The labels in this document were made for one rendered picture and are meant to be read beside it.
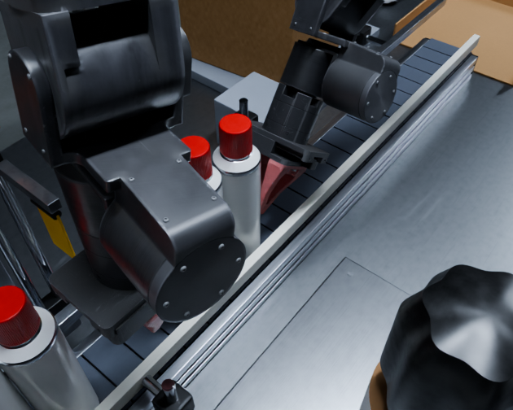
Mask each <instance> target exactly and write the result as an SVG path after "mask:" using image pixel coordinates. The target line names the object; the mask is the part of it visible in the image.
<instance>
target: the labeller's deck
mask: <svg viewBox="0 0 513 410"><path fill-rule="evenodd" d="M410 296H411V295H410V294H407V293H406V292H405V291H403V290H401V289H399V288H398V287H396V286H394V285H393V284H391V283H389V282H388V281H385V280H384V279H383V278H381V277H379V276H377V275H376V274H374V273H372V272H371V271H369V270H367V269H366V268H363V267H362V266H361V265H359V264H357V263H355V262H354V261H352V260H350V259H349V258H347V257H344V258H343V259H342V260H341V261H340V263H339V264H338V265H337V266H336V267H335V269H334V270H333V271H332V272H331V274H330V275H329V276H328V277H327V278H326V280H325V281H324V282H323V283H322V284H321V285H320V286H319V287H318V288H317V289H316V291H315V292H314V293H313V294H312V295H311V297H310V298H309V299H308V300H307V301H306V303H305V304H304V305H303V306H302V307H301V308H300V310H299V311H298V312H297V313H296V314H295V315H294V317H293V318H291V320H290V321H289V322H288V323H287V324H286V326H285V327H284V328H283V329H282V330H281V332H280V333H279V334H278V335H277V336H276V338H275V339H274V340H273V341H272V342H271V344H270V345H269V346H268V347H267V348H266V349H265V350H264V351H263V352H262V353H261V355H260V356H259V357H258V358H257V359H256V361H255V362H254V363H253V364H252V366H251V367H250V368H249V369H248V370H247V372H246V373H245V374H244V375H243V376H242V377H241V378H240V379H239V380H238V381H237V382H236V384H235V385H234V386H233V387H232V388H231V390H230V391H229V392H228V393H227V394H226V396H225V397H224V398H223V399H222V400H221V402H220V403H219V404H218V405H217V406H216V407H215V408H214V409H213V410H359V409H360V407H361V404H362V401H363V398H364V395H365V393H366V389H367V387H368V385H369V382H370V380H371V376H372V374H373V372H374V370H375V367H376V365H377V364H378V363H379V361H380V356H381V354H382V352H383V349H384V346H385V343H386V341H387V339H388V335H389V333H390V330H391V328H392V324H393V322H394V320H395V317H396V314H397V311H398V308H399V307H400V305H401V303H402V302H403V301H404V300H405V299H407V298H409V297H410Z"/></svg>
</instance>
